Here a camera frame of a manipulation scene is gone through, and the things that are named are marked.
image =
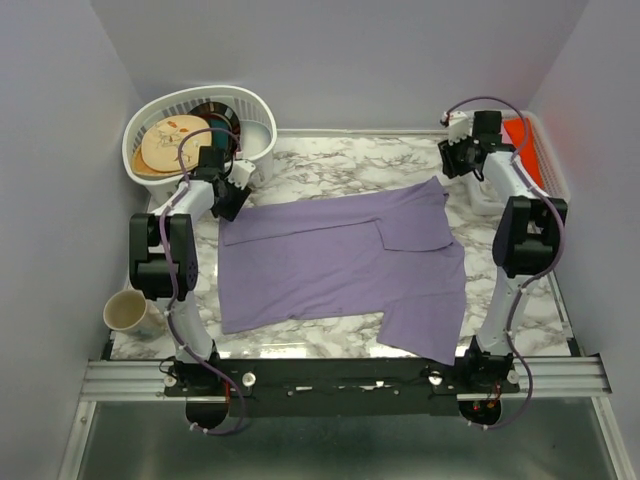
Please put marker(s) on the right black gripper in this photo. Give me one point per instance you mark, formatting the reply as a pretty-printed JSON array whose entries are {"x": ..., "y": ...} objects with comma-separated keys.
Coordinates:
[{"x": 446, "y": 151}]

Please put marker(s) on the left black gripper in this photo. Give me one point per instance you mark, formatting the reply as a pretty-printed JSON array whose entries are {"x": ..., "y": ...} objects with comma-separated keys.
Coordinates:
[{"x": 230, "y": 210}]

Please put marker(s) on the white oval dish basket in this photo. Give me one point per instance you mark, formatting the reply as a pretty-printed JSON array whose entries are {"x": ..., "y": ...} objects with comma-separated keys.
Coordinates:
[{"x": 258, "y": 131}]

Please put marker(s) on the white rectangular tray basket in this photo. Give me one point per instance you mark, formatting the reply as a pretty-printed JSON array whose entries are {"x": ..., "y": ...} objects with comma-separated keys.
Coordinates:
[{"x": 546, "y": 167}]

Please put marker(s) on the purple t shirt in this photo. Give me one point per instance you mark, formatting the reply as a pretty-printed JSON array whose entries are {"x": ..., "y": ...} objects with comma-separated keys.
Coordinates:
[{"x": 390, "y": 252}]

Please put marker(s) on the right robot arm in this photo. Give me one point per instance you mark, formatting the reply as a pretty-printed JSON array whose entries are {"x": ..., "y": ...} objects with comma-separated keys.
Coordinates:
[{"x": 528, "y": 242}]

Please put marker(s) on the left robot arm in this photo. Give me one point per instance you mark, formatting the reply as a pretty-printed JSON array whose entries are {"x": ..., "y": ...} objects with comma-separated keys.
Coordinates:
[{"x": 163, "y": 260}]

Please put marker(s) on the orange rolled t shirt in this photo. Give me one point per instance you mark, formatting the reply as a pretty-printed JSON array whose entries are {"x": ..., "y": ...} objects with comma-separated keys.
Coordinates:
[{"x": 521, "y": 134}]

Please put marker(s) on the dark teal plate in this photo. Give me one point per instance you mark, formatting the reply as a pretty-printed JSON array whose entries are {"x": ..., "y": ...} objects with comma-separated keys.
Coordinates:
[{"x": 224, "y": 135}]

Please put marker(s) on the beige floral plate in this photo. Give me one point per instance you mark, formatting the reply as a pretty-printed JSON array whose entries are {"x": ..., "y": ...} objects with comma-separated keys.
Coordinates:
[{"x": 160, "y": 143}]

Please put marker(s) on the black rimmed plate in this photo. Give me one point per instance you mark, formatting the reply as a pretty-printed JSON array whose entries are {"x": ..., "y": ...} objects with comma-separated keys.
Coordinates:
[{"x": 211, "y": 109}]

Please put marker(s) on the orange leaf shaped plate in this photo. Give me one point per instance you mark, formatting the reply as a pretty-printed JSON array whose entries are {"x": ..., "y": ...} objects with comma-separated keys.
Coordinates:
[{"x": 140, "y": 168}]

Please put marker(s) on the beige cup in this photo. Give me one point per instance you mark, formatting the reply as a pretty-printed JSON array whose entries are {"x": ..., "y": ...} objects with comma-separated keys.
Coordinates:
[{"x": 130, "y": 313}]

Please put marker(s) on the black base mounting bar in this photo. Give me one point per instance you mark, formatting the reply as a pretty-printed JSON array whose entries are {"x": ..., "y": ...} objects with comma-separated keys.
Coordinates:
[{"x": 330, "y": 387}]

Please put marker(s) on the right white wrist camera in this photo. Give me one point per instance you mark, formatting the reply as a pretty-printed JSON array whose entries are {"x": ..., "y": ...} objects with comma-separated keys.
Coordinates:
[{"x": 457, "y": 125}]

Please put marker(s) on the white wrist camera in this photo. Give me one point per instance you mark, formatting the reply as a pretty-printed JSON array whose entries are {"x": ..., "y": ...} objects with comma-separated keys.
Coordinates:
[
  {"x": 457, "y": 125},
  {"x": 241, "y": 173}
]

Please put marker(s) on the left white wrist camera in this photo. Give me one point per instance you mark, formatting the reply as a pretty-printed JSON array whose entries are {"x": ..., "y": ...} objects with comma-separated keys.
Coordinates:
[{"x": 241, "y": 173}]

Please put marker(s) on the aluminium rail frame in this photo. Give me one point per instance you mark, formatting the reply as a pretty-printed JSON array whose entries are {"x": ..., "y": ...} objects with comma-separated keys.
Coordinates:
[{"x": 539, "y": 377}]

